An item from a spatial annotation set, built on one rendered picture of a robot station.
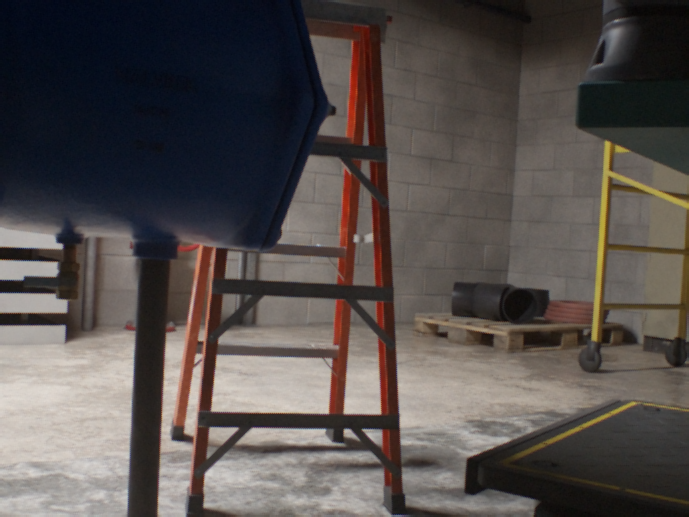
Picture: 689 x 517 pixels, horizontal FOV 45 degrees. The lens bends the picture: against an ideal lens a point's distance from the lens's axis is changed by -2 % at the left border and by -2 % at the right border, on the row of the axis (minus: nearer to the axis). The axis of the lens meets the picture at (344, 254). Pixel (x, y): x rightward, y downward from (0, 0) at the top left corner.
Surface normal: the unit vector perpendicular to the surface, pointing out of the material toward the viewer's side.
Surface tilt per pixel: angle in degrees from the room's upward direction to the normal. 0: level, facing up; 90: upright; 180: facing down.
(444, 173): 90
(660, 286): 90
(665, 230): 90
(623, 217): 90
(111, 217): 149
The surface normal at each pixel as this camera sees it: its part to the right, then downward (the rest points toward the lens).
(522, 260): -0.81, -0.04
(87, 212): 0.27, 0.86
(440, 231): 0.58, 0.06
